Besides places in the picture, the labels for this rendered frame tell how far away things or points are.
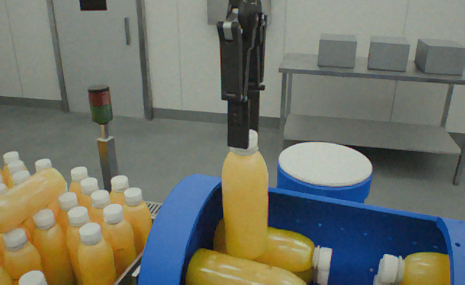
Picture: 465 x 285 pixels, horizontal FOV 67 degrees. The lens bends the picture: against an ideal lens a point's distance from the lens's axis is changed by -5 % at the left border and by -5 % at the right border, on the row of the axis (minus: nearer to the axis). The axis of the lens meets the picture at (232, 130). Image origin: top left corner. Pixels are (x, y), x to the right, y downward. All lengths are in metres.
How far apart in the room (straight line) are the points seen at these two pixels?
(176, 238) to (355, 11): 3.45
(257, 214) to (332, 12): 3.36
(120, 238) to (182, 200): 0.27
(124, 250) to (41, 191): 0.21
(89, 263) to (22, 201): 0.18
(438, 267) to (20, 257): 0.71
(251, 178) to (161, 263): 0.17
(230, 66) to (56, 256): 0.58
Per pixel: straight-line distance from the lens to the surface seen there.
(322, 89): 3.94
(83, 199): 0.93
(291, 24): 3.84
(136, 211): 0.85
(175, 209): 0.56
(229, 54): 0.44
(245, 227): 0.56
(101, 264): 0.78
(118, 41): 4.42
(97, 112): 1.11
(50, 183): 0.84
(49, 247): 0.85
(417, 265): 0.58
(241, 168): 0.52
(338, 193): 1.04
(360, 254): 0.75
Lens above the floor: 1.54
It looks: 22 degrees down
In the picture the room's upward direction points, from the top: straight up
